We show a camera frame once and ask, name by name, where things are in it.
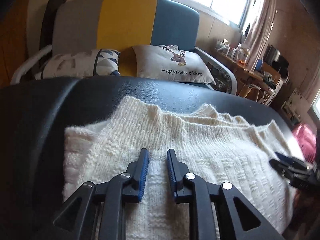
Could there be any deer print pillow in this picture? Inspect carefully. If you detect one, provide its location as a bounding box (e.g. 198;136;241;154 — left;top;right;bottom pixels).
133;45;215;85

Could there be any pink curtain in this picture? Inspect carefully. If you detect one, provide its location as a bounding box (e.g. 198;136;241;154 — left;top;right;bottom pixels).
243;0;276;72

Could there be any pink quilted jacket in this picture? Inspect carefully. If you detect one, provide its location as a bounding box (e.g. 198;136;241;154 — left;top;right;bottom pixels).
292;124;316;163

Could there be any geometric pattern pillow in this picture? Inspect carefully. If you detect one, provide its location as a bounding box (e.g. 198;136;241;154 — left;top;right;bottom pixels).
35;49;120;80

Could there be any grey yellow blue sofa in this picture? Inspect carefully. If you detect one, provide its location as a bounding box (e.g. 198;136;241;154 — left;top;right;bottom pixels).
11;0;237;94

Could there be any black leather ottoman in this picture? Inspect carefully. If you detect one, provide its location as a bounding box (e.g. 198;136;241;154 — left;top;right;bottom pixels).
1;76;299;239

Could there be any white knitted sweater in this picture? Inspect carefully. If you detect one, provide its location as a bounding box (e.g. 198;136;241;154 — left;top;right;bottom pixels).
63;96;303;239

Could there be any black television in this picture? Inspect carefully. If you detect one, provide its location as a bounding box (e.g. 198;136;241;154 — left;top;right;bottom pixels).
263;45;289;71

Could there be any cluttered wooden side table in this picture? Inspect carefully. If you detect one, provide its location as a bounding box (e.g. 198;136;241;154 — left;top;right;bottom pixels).
214;40;287;106

